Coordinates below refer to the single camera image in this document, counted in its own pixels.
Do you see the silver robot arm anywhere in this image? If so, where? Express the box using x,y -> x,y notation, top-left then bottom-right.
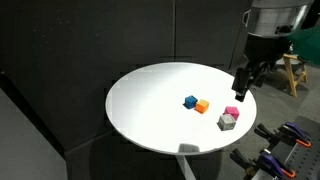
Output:
232,0 -> 315,102

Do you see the pink block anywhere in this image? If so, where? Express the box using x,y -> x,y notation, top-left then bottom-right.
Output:
224,106 -> 240,121

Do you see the grey block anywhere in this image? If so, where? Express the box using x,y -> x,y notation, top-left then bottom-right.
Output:
218,114 -> 236,131

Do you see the blue block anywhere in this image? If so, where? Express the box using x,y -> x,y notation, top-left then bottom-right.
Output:
184,95 -> 197,109

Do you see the orange block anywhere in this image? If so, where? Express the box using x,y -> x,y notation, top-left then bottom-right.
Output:
195,99 -> 209,114

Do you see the upper purple spring clamp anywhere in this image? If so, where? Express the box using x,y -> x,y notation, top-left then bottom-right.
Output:
254,122 -> 311,148

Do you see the black perforated metal board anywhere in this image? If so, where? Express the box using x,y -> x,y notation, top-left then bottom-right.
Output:
251,115 -> 320,180

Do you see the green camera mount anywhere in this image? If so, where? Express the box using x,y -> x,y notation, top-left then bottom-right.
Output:
288,27 -> 320,65

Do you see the lower purple spring clamp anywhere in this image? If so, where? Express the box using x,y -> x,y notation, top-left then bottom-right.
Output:
229,149 -> 296,180

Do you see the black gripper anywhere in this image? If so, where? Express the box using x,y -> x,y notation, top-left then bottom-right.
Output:
232,35 -> 290,102

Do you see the wooden chair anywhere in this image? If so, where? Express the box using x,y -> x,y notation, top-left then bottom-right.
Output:
283,54 -> 308,97

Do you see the purple spring clamp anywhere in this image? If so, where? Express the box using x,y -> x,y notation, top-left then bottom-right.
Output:
254,122 -> 311,148
229,149 -> 296,180

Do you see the white table leg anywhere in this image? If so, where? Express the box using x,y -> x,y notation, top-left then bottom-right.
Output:
176,155 -> 196,180

